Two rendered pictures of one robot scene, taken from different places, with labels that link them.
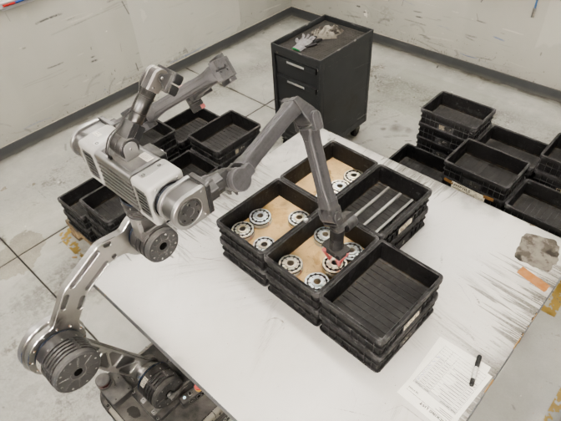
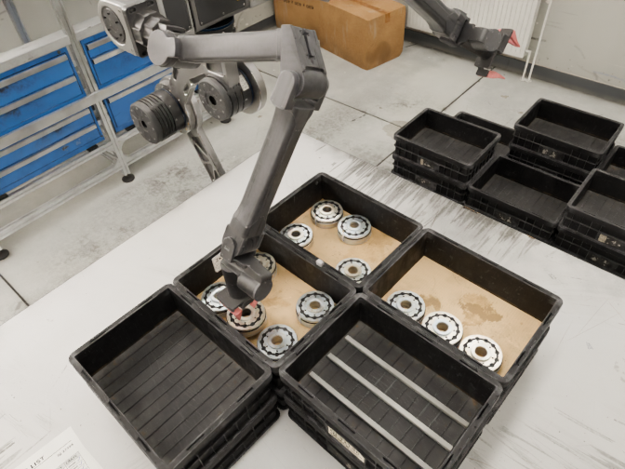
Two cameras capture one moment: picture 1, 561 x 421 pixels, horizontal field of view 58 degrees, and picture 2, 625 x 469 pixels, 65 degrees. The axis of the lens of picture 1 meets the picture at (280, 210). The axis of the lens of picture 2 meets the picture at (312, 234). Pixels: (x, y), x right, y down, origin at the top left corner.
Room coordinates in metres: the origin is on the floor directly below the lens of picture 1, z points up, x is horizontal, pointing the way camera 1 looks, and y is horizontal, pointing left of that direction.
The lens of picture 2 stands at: (1.50, -0.97, 1.93)
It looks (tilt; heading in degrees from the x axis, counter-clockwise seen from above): 46 degrees down; 89
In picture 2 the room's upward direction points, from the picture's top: 4 degrees counter-clockwise
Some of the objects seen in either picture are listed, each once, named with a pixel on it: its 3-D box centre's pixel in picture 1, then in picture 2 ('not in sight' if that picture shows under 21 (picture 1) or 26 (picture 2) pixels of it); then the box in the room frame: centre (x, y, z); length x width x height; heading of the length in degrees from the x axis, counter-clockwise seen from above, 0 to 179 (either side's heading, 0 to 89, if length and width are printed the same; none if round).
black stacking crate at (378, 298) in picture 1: (380, 296); (174, 377); (1.16, -0.36, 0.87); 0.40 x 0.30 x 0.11; 133
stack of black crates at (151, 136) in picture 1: (146, 162); (554, 163); (2.77, 0.90, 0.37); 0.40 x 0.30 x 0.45; 135
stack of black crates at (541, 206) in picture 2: (184, 193); (515, 214); (2.48, 0.62, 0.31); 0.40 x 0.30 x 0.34; 135
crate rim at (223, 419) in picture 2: (381, 287); (168, 367); (1.16, -0.36, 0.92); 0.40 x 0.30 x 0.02; 133
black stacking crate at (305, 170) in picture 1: (329, 180); (456, 309); (1.87, -0.25, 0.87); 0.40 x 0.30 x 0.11; 133
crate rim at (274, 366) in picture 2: (321, 248); (262, 288); (1.38, -0.16, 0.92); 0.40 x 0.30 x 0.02; 133
